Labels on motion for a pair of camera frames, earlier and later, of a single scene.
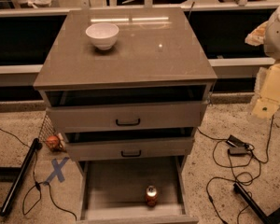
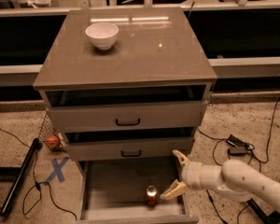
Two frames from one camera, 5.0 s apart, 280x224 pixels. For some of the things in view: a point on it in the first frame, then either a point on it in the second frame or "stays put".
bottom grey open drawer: [113, 191] stays put
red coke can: [151, 195] stays put
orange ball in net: [52, 142] stays put
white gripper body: [277, 36] -> [192, 174]
